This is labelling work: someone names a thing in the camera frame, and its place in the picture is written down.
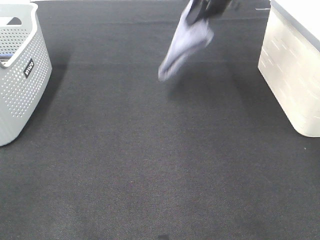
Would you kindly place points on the lavender towel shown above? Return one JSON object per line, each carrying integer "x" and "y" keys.
{"x": 187, "y": 39}

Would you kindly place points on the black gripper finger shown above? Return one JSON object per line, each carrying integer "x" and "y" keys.
{"x": 195, "y": 13}

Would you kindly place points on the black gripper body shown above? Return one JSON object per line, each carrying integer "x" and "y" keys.
{"x": 213, "y": 8}

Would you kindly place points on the white plastic basket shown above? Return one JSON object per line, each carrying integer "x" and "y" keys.
{"x": 289, "y": 61}

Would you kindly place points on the black table mat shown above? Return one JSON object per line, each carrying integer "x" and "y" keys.
{"x": 111, "y": 153}

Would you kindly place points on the grey perforated laundry basket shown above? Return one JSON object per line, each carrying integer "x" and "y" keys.
{"x": 23, "y": 78}

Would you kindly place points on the blue cloth inside grey basket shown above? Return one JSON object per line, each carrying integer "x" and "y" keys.
{"x": 5, "y": 57}

